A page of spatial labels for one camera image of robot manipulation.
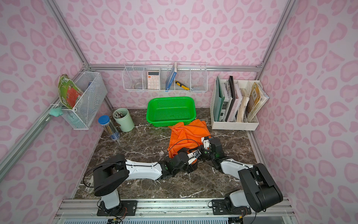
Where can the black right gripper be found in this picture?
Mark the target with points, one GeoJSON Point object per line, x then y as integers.
{"type": "Point", "coordinates": [208, 151]}

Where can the orange shorts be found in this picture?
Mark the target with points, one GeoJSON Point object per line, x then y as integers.
{"type": "Point", "coordinates": [187, 136]}

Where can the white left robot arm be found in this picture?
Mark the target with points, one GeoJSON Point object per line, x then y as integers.
{"type": "Point", "coordinates": [109, 175]}

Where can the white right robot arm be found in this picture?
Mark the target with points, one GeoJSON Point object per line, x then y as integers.
{"type": "Point", "coordinates": [259, 190]}

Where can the teal folder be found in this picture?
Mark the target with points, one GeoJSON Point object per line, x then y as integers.
{"type": "Point", "coordinates": [218, 109]}

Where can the white file organizer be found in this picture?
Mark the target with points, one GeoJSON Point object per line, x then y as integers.
{"type": "Point", "coordinates": [242, 126]}

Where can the green plastic basket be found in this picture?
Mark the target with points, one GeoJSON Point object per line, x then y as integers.
{"type": "Point", "coordinates": [164, 112]}

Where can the yellow brown booklet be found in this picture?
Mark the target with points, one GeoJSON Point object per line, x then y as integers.
{"type": "Point", "coordinates": [254, 97]}

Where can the black notebook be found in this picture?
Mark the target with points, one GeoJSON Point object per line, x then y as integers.
{"type": "Point", "coordinates": [231, 96]}

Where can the yellow utility knife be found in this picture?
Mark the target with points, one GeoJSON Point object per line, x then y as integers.
{"type": "Point", "coordinates": [182, 85]}

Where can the mint green pen cup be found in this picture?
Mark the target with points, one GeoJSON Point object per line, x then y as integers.
{"type": "Point", "coordinates": [123, 119]}

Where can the blue book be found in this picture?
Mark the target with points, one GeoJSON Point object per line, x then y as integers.
{"type": "Point", "coordinates": [171, 76]}

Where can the clear tube blue label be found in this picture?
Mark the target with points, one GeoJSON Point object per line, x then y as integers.
{"type": "Point", "coordinates": [109, 127]}

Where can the glass jar on shelf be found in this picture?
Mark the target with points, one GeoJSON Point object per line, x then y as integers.
{"type": "Point", "coordinates": [138, 85]}

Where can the pink calculator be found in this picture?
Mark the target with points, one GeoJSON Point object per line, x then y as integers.
{"type": "Point", "coordinates": [153, 80]}

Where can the white mesh side basket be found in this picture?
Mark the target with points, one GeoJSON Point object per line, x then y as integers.
{"type": "Point", "coordinates": [82, 114]}

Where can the green red snack packet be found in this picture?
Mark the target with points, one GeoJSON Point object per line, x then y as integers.
{"type": "Point", "coordinates": [69, 92]}

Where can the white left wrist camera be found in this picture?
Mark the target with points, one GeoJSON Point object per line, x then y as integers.
{"type": "Point", "coordinates": [192, 157]}

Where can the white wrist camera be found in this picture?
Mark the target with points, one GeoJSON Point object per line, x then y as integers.
{"type": "Point", "coordinates": [206, 142]}
{"type": "Point", "coordinates": [192, 157]}

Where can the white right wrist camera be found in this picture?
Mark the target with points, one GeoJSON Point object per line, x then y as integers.
{"type": "Point", "coordinates": [206, 142]}

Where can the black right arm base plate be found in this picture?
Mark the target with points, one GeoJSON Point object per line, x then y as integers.
{"type": "Point", "coordinates": [225, 207]}

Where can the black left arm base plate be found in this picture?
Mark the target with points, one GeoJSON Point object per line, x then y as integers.
{"type": "Point", "coordinates": [125, 208]}

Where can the white wire wall shelf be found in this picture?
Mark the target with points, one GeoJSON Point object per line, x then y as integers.
{"type": "Point", "coordinates": [193, 75]}

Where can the mint green wall hook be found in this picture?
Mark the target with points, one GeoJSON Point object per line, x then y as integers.
{"type": "Point", "coordinates": [56, 112]}

